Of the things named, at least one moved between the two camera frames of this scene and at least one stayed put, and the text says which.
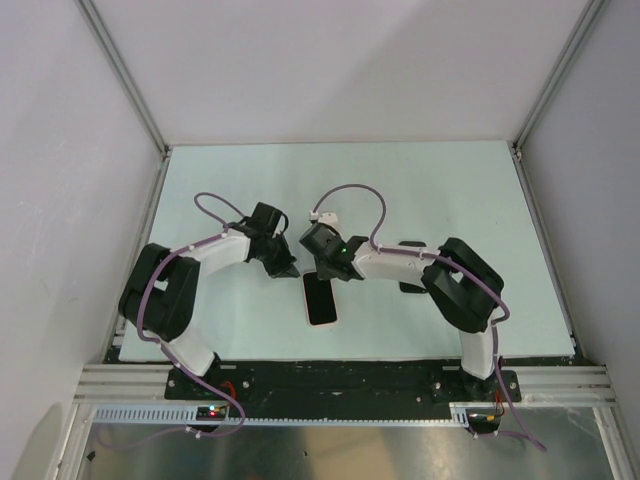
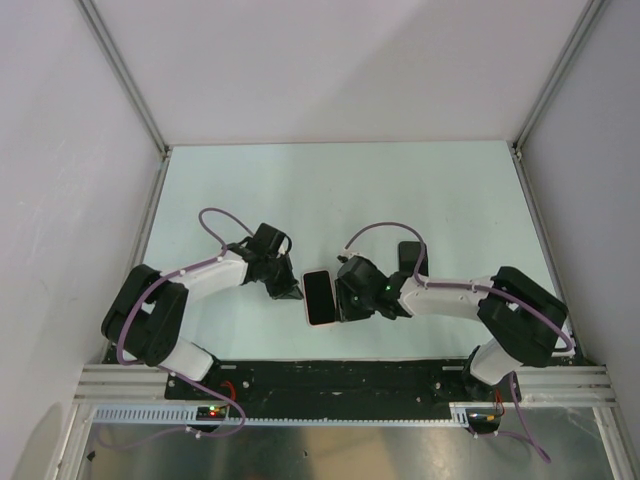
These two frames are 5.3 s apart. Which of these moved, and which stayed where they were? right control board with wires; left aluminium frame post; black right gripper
Moved: black right gripper
Stayed: left aluminium frame post; right control board with wires
